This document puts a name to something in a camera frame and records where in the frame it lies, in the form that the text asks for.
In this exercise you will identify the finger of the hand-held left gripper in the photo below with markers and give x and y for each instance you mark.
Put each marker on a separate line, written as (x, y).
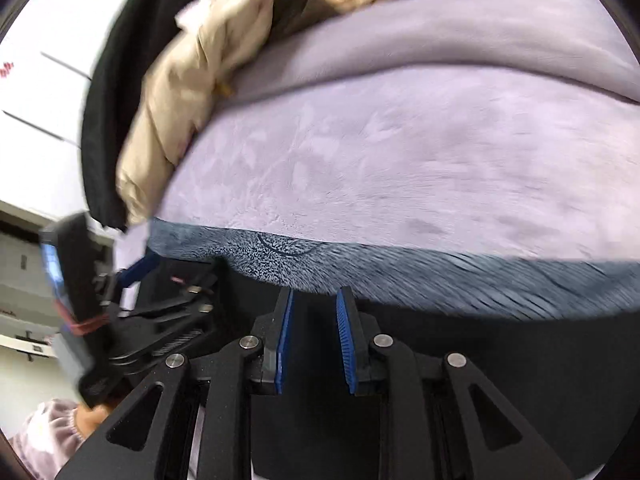
(142, 268)
(192, 300)

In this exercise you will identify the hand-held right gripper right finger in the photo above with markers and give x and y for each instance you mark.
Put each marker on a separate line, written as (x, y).
(345, 340)

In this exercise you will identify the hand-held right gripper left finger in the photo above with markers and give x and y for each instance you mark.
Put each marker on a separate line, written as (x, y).
(286, 340)

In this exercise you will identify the black pants with grey lining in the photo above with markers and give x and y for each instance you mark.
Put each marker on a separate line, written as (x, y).
(500, 350)

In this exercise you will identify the person's left forearm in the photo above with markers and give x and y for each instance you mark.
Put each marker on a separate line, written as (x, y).
(45, 435)

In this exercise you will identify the person's left hand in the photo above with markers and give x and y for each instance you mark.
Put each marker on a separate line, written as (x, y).
(94, 417)

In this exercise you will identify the white shelf unit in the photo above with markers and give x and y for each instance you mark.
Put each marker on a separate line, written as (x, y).
(20, 280)

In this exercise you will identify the black garment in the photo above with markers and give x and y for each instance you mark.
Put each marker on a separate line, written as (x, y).
(107, 125)

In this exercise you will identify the beige garment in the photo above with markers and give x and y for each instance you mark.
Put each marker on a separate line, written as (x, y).
(165, 110)

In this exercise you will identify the white panelled wardrobe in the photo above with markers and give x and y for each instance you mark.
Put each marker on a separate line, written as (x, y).
(45, 80)

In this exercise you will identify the lavender plush blanket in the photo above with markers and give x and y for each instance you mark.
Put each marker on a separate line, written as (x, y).
(400, 135)

